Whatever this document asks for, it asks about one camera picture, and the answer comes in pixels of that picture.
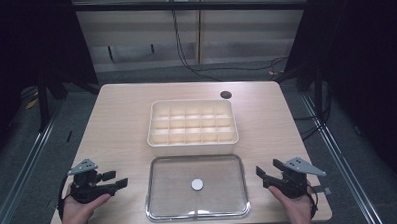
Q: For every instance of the clear lid with white knob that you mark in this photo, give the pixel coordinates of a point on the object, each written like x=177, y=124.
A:
x=176, y=193

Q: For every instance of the person's right hand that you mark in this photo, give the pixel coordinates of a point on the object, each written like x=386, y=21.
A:
x=298, y=210

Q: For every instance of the dark curtain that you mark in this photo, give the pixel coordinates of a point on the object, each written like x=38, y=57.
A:
x=27, y=41
x=368, y=52

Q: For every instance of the small black floor item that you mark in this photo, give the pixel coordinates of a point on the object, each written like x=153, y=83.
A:
x=69, y=136

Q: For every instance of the person's left hand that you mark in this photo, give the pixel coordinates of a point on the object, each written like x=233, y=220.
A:
x=75, y=214

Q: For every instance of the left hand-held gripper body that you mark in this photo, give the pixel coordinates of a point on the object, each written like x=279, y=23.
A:
x=85, y=191

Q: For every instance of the metal floor rail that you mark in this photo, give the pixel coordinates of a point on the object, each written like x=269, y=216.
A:
x=342, y=167
x=25, y=164

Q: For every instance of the black horizontal frame bar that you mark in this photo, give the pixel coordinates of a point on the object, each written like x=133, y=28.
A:
x=189, y=6

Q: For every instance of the round black table grommet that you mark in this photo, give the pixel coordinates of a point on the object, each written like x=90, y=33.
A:
x=226, y=94

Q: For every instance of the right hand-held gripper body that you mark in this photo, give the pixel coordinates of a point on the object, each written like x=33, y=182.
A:
x=294, y=182

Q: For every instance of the black metal stand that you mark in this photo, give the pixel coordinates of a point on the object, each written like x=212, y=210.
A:
x=43, y=104

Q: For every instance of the white compartment storage box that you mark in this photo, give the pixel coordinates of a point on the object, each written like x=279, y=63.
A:
x=193, y=148

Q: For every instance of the yellow object on floor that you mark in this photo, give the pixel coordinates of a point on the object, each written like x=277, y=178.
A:
x=31, y=104

